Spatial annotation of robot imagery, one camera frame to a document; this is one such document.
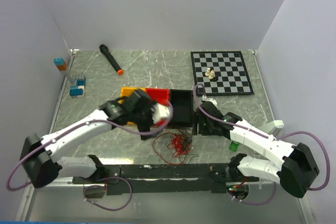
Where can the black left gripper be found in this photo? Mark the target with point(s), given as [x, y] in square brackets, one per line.
[147, 128]

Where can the black white chessboard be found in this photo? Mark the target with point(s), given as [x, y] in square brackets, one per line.
[229, 67]

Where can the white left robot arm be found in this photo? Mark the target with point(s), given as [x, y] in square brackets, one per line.
[44, 158]

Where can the blue orange block tower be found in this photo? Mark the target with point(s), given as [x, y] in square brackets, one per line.
[63, 68]

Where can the white stand device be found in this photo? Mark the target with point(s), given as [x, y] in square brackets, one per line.
[273, 128]

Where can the red plastic bin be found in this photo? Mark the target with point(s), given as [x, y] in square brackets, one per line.
[159, 95]

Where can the black marker orange cap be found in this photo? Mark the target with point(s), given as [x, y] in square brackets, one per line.
[105, 51]

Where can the blue white block stack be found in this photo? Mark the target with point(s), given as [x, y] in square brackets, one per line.
[77, 89]

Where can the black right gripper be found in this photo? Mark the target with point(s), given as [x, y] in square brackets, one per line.
[197, 119]

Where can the white chess piece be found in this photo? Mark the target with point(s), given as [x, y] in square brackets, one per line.
[207, 73]
[211, 74]

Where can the yellow plastic bin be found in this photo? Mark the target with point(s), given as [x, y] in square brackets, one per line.
[126, 92]

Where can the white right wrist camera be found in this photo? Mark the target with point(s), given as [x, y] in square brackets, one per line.
[206, 99]

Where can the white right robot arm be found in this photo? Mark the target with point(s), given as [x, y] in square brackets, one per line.
[291, 166]

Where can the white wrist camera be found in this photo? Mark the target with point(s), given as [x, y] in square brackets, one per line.
[206, 99]
[160, 112]

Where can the black plastic bin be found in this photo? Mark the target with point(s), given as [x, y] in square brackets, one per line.
[182, 102]

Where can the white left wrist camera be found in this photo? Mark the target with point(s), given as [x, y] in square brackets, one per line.
[160, 112]

